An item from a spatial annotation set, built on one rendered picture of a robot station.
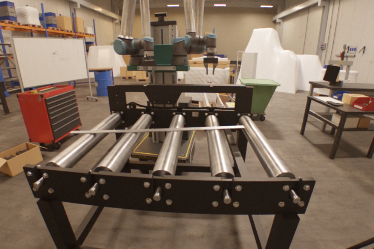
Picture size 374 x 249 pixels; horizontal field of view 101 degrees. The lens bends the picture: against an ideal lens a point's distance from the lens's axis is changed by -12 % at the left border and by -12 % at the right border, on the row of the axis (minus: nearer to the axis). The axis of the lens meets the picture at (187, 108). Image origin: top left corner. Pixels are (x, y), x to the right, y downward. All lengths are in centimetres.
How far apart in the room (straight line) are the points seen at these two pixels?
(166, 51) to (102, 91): 511
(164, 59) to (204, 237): 174
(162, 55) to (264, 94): 256
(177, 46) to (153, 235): 171
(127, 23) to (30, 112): 216
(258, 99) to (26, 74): 551
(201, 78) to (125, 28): 338
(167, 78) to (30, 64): 418
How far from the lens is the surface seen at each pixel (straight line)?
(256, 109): 406
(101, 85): 684
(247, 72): 507
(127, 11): 181
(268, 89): 389
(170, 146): 105
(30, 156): 313
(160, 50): 200
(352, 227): 228
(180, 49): 179
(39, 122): 330
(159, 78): 211
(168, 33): 207
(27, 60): 562
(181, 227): 179
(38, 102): 317
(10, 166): 304
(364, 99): 352
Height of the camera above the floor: 143
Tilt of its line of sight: 18 degrees down
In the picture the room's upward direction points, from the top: straight up
